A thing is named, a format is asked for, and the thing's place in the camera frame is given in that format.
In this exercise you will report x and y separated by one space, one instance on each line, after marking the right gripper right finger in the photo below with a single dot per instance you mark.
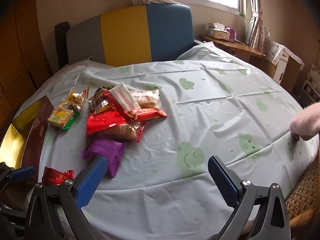
235 194

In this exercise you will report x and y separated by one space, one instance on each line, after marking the yellow clear candy packet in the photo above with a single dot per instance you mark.
75 100

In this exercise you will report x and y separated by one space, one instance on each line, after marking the white red-striped packet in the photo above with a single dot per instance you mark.
123 96

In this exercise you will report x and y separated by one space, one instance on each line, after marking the hand in pink sleeve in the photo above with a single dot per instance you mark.
305 124

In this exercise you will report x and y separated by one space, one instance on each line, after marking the red orange bar packet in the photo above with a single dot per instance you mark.
138 115

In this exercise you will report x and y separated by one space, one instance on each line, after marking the wooden wall cabinet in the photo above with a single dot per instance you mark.
24 65

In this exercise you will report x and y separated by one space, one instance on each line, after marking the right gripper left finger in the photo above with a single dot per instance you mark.
78 193

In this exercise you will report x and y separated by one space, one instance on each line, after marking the green yellow cracker packet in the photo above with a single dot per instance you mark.
62 118

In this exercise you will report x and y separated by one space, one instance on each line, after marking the black gold sesame packet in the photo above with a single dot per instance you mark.
98 103

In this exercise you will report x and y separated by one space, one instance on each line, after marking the grey yellow blue sofa back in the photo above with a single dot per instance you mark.
132 35

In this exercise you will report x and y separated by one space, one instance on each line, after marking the light blue cloud-print tablecloth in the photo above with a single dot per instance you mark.
216 104

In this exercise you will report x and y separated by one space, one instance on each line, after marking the gold tin box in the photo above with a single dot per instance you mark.
22 144

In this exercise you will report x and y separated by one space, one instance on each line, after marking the tissue box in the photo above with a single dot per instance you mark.
218 31

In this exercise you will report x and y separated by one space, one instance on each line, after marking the purple snack packet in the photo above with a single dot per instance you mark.
110 149

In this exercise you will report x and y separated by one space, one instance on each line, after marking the clear rice cake packet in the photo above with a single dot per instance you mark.
147 98

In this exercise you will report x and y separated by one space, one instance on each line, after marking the white cardboard box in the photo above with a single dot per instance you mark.
281 64

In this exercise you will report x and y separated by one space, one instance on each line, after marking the wicker chair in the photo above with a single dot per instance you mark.
303 205

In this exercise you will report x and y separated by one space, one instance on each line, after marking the purple small box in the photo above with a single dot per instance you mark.
232 34

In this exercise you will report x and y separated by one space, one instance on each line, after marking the wooden side shelf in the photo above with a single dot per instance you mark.
237 49

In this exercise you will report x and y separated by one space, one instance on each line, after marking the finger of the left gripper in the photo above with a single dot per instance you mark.
9 174

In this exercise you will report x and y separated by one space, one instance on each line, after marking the red foil snack packet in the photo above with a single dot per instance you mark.
53 177

